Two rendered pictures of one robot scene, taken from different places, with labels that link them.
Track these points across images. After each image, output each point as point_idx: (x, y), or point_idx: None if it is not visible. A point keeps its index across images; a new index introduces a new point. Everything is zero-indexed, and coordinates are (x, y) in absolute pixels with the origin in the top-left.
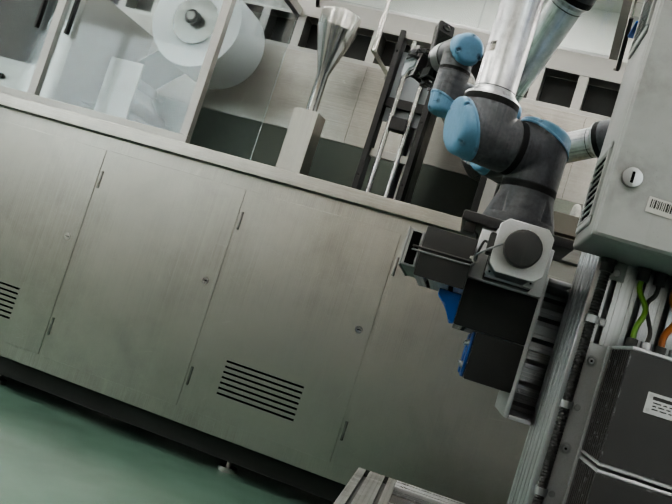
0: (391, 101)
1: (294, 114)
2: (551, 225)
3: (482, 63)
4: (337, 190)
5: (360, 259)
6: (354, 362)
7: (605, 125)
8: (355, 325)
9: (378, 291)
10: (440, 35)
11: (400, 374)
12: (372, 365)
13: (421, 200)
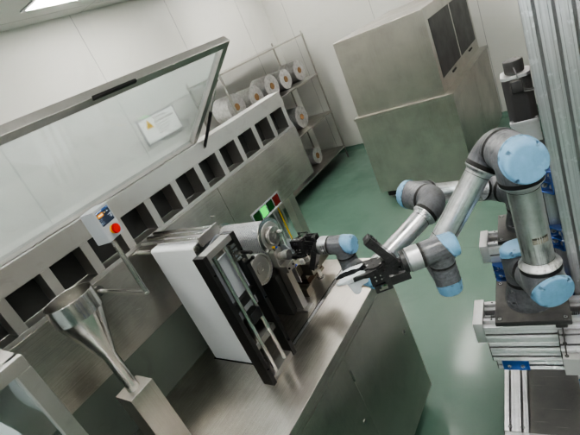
0: (237, 308)
1: (137, 406)
2: None
3: (542, 251)
4: (316, 394)
5: (342, 399)
6: (374, 433)
7: (436, 207)
8: (362, 423)
9: (356, 395)
10: (383, 248)
11: (384, 404)
12: (377, 421)
13: (195, 328)
